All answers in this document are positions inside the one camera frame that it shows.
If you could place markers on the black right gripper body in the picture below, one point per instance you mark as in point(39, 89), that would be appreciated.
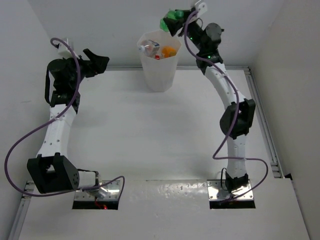
point(194, 31)

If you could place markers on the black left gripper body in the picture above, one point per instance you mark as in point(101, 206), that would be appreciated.
point(84, 69)

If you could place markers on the green soda bottle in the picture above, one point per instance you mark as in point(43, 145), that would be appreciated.
point(172, 14)

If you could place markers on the orange juice bottle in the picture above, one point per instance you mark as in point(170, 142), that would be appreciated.
point(168, 51)

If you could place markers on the white-cap clear labelled bottle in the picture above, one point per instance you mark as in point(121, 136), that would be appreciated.
point(148, 47)

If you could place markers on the small red-cap red-label bottle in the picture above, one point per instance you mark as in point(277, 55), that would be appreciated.
point(157, 57)

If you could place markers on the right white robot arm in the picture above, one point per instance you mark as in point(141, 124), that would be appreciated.
point(239, 111)

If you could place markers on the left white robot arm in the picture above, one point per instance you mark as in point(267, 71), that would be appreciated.
point(51, 170)

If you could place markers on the white plastic bin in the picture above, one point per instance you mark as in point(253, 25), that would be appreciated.
point(159, 74)

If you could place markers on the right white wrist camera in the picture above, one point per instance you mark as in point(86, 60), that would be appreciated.
point(200, 6)

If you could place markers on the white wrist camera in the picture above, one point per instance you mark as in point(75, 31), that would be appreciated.
point(200, 6)
point(64, 51)

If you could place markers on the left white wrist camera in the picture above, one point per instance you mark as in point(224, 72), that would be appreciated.
point(64, 51)

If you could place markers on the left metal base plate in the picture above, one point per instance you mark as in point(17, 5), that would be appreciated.
point(106, 193)

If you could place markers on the metal base plate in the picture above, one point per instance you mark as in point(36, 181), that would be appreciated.
point(106, 193)
point(218, 192)

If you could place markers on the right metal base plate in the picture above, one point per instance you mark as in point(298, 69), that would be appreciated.
point(218, 192)

